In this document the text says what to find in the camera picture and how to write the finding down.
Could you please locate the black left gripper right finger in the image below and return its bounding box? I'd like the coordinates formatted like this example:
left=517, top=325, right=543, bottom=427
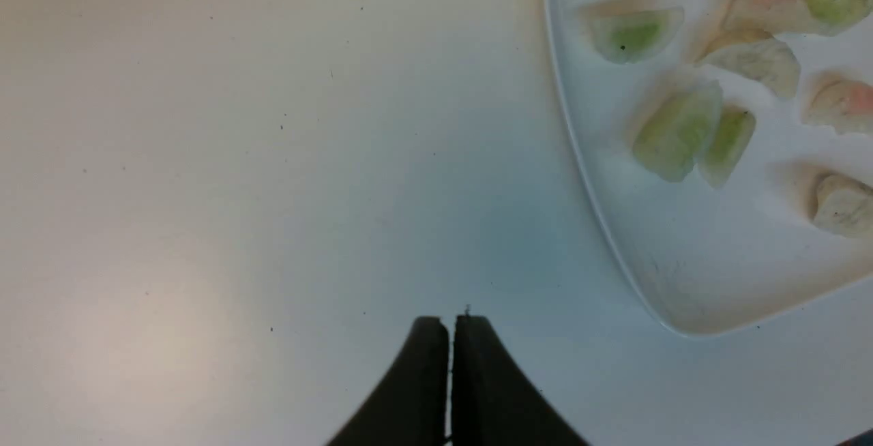
left=452, top=314, right=587, bottom=445

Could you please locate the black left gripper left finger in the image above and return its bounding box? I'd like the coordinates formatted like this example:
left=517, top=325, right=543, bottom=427
left=329, top=316, right=449, bottom=445

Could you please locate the white square plate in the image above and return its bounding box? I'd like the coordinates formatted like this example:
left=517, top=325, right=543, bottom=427
left=544, top=0, right=871, bottom=336

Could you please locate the white dumpling on plate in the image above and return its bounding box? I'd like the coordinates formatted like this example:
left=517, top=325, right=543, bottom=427
left=695, top=29, right=801, bottom=100
left=812, top=175, right=872, bottom=238

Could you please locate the pink dumpling on plate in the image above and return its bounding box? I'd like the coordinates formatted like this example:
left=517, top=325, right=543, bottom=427
left=722, top=0, right=821, bottom=35
left=801, top=80, right=872, bottom=136

